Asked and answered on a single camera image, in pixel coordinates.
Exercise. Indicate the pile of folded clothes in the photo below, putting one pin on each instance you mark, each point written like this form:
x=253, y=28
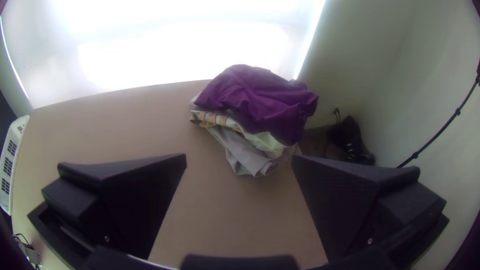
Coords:
x=258, y=101

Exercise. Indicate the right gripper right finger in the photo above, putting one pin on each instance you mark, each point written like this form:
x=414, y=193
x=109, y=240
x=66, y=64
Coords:
x=345, y=202

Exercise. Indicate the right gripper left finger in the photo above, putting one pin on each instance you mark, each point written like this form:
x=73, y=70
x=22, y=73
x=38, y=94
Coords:
x=123, y=195

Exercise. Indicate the white laundry basket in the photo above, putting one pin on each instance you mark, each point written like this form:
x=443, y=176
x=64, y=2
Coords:
x=11, y=161

